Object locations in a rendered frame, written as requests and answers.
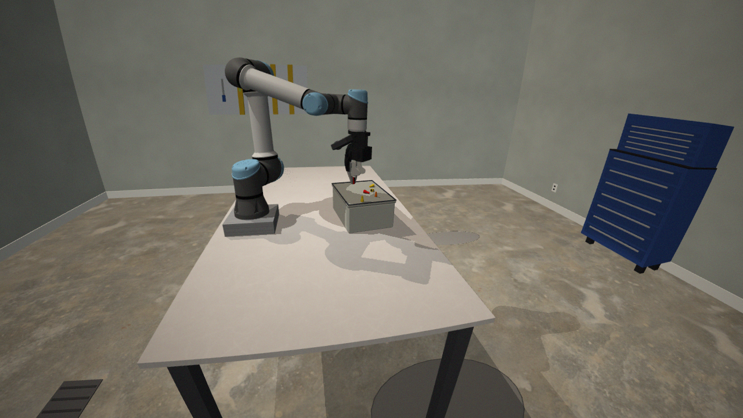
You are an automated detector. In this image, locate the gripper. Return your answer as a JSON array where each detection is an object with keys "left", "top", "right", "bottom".
[{"left": 344, "top": 130, "right": 372, "bottom": 184}]

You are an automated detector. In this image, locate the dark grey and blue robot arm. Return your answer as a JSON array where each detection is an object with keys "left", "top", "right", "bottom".
[{"left": 225, "top": 57, "right": 368, "bottom": 220}]

